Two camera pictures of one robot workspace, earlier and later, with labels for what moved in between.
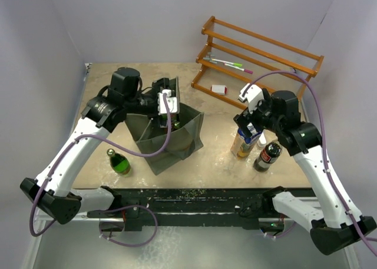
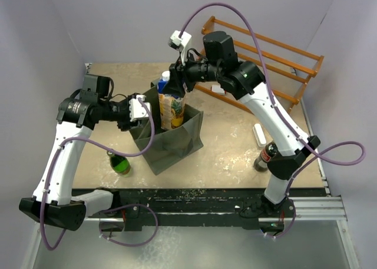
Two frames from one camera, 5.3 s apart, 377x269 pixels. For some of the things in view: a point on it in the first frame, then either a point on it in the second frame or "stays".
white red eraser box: x=219 y=89 stays
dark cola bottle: x=270 y=154 stays
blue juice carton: x=241 y=146 to x=171 y=107
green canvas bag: x=186 y=136 stays
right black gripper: x=242 y=122 to x=175 y=85
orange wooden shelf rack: x=232 y=59 stays
